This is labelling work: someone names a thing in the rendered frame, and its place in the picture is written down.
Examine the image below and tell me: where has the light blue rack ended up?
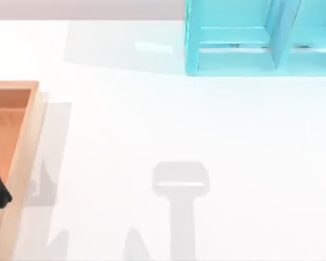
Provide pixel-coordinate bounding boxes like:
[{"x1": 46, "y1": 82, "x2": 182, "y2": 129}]
[{"x1": 183, "y1": 0, "x2": 326, "y2": 77}]

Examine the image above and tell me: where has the shallow salmon-coloured box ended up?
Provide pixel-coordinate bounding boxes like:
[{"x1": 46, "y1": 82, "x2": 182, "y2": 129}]
[{"x1": 0, "y1": 80, "x2": 47, "y2": 261}]

